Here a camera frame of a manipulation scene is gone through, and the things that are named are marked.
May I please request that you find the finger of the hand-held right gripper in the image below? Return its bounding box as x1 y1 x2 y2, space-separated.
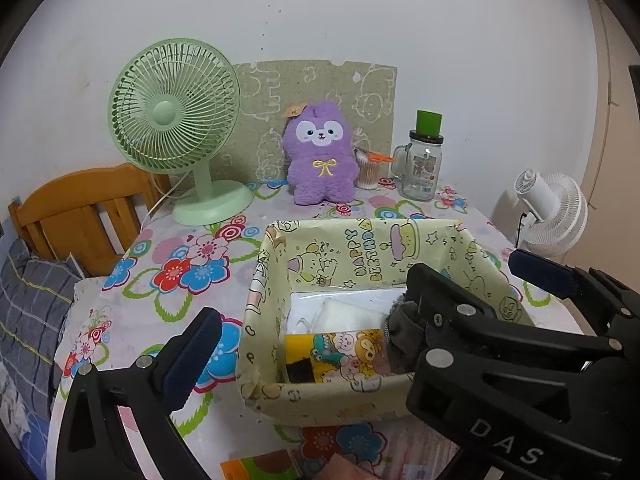
509 249 640 331
406 262 628 428

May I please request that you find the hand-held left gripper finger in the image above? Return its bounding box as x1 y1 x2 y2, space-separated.
50 306 223 480

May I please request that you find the grey sock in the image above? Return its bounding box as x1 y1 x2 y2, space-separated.
384 299 428 375

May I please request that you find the white face mask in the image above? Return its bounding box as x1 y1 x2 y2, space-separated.
292 292 401 336

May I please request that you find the yellow cartoon fabric storage box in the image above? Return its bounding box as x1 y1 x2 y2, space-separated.
236 217 538 428

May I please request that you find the yellow cartoon tissue packet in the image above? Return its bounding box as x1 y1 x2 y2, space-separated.
284 327 388 386

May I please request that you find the green tissue packet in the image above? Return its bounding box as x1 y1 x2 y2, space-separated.
220 450 303 480

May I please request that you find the pink soft item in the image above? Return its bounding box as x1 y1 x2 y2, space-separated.
300 452 386 480

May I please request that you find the white standing fan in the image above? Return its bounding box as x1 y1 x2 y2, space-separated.
514 170 590 261

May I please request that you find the floral tablecloth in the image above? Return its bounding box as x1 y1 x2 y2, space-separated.
50 175 586 480

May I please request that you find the beige door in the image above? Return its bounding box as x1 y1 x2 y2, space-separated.
582 0 640 281

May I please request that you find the glass jar mug green lid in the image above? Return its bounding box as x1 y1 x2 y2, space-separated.
391 108 446 202

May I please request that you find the cotton swab container orange lid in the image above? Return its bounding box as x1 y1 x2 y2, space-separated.
354 146 395 191

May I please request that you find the grey plaid pillow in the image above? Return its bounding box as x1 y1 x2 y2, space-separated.
0 237 83 411

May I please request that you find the purple plush toy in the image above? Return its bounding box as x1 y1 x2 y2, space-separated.
282 100 361 207

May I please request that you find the wooden bed headboard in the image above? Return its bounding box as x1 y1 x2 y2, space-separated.
7 162 173 278

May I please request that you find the green desk fan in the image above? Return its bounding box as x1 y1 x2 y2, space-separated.
107 37 254 226

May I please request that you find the beige cartoon board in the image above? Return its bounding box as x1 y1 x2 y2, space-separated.
232 60 398 183

